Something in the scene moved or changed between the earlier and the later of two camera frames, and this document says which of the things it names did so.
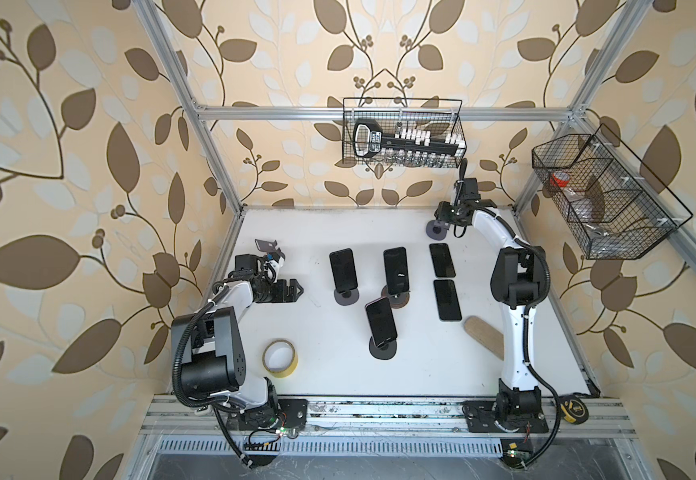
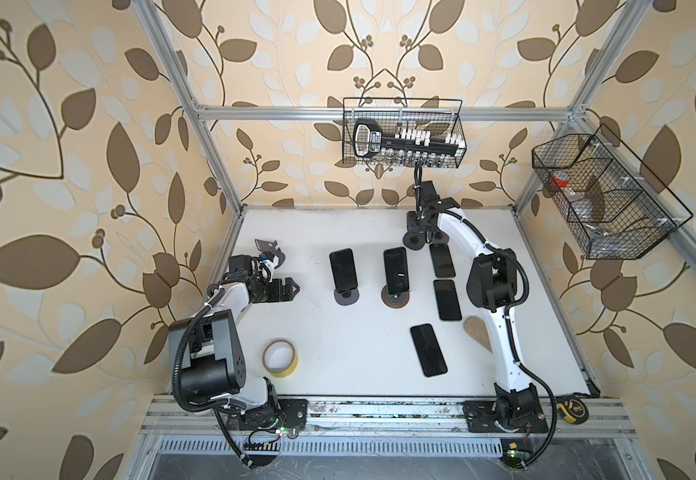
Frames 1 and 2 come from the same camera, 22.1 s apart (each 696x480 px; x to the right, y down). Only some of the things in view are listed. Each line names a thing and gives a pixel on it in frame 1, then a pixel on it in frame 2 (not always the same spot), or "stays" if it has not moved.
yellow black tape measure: (574, 410) stays
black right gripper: (441, 212) to (411, 224)
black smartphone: (381, 321) to (428, 350)
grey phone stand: (437, 229) stays
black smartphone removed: (447, 300) stays
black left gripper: (290, 295) stays
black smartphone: (442, 260) stays
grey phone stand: (383, 352) to (414, 240)
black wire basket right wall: (617, 209) stays
